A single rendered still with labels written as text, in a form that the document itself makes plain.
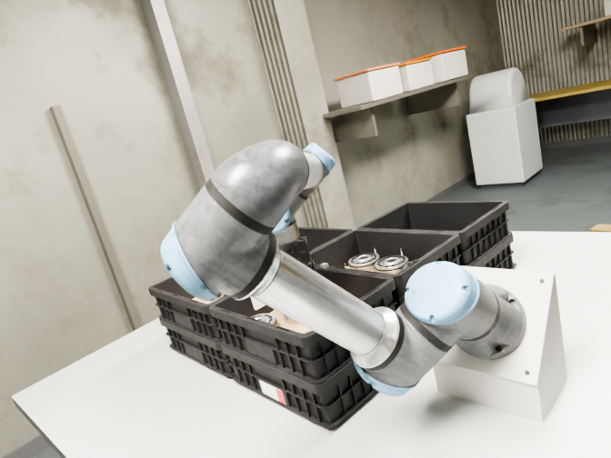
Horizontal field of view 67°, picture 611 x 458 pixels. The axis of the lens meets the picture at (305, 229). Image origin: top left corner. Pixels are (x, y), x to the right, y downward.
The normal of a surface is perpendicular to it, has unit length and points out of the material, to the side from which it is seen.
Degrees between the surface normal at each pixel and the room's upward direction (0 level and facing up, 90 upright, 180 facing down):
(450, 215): 90
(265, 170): 62
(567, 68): 90
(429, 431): 0
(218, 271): 108
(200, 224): 69
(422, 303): 41
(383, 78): 90
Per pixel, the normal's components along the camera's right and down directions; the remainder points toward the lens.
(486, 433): -0.24, -0.94
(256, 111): 0.70, 0.00
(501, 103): -0.70, 0.17
